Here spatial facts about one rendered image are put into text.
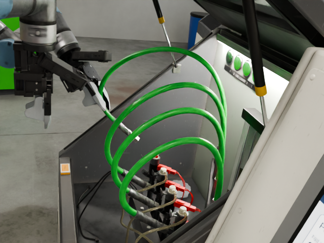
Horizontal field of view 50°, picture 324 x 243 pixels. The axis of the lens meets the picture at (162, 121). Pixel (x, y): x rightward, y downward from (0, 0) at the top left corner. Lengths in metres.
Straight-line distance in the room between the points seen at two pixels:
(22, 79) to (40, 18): 0.14
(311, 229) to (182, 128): 0.91
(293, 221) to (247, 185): 0.13
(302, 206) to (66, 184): 0.81
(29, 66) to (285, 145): 0.56
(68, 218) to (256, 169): 0.61
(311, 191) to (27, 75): 0.60
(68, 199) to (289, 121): 0.74
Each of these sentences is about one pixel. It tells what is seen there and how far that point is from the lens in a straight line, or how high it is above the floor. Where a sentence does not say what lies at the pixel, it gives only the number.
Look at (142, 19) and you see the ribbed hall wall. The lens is 7.70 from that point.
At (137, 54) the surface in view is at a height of 1.40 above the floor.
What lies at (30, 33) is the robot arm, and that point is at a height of 1.47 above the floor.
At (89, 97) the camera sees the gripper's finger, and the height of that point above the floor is 1.25.
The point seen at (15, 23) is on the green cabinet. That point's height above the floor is 0.82.
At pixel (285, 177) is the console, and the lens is 0.57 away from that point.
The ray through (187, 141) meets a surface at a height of 1.32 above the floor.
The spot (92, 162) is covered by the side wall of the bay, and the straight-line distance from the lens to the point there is 1.34.
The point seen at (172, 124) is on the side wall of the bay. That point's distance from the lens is 1.33.
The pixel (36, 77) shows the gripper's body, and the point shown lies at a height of 1.37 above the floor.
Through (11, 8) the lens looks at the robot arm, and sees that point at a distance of 0.71.
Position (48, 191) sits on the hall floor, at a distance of 2.73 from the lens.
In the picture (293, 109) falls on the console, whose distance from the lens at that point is 0.58.
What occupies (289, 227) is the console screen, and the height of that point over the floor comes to 1.32.
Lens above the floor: 1.64
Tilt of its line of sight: 25 degrees down
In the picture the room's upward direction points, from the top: 8 degrees clockwise
